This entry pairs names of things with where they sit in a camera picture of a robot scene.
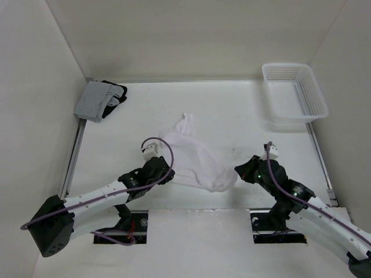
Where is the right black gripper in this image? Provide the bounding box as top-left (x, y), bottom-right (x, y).
top-left (234, 155), bottom-right (277, 196)

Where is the white tank top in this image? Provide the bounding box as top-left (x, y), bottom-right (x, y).
top-left (161, 113), bottom-right (238, 192)

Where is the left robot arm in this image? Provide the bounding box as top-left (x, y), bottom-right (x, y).
top-left (24, 156), bottom-right (175, 258)

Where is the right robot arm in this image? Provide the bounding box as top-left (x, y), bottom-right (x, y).
top-left (234, 155), bottom-right (370, 277)

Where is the folded grey tank top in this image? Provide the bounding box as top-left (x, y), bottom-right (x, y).
top-left (74, 81), bottom-right (123, 123)

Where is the white plastic basket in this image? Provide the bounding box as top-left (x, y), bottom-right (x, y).
top-left (261, 63), bottom-right (329, 125)

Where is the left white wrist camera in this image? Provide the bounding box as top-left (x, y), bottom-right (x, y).
top-left (142, 142), bottom-right (161, 161)

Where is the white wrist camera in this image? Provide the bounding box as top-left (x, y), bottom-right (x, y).
top-left (260, 144), bottom-right (279, 160)
top-left (142, 142), bottom-right (161, 161)

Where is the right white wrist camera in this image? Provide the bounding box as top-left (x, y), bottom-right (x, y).
top-left (260, 144), bottom-right (279, 160)

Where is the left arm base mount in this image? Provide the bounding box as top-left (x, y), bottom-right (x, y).
top-left (92, 204), bottom-right (149, 246)

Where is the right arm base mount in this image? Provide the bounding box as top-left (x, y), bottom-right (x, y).
top-left (250, 202), bottom-right (307, 244)

